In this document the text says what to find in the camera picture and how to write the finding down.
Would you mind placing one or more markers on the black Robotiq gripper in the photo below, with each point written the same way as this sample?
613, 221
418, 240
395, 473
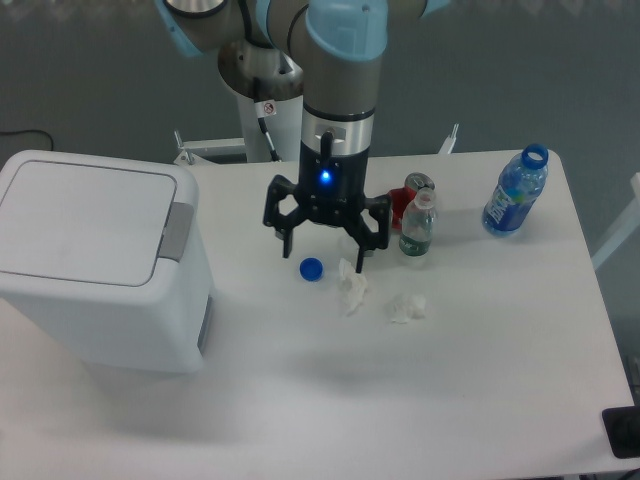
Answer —
332, 187

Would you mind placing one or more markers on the white push-button trash can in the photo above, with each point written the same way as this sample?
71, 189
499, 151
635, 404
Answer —
105, 256

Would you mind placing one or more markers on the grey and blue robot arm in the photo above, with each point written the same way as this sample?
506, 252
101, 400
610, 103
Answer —
336, 50

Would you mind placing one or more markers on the crushed red soda can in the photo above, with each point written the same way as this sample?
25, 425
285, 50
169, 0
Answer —
402, 196

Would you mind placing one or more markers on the blue bottle cap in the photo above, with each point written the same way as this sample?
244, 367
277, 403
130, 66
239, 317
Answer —
311, 269

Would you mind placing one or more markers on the long crumpled white tissue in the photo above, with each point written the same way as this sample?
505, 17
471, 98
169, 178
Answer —
352, 287

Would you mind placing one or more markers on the clear green-label water bottle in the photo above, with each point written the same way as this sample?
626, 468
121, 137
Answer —
418, 223

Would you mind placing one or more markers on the small crumpled white tissue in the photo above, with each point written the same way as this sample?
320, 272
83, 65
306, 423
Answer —
404, 308

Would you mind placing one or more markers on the blue drink bottle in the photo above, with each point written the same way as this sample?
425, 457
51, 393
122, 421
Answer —
519, 185

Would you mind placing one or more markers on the white furniture part right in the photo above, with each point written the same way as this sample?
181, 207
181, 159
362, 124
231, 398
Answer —
626, 223

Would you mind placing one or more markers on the black device at table edge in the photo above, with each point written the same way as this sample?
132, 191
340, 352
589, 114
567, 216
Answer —
622, 428

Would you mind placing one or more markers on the white table frame bracket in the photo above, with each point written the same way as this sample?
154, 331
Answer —
449, 142

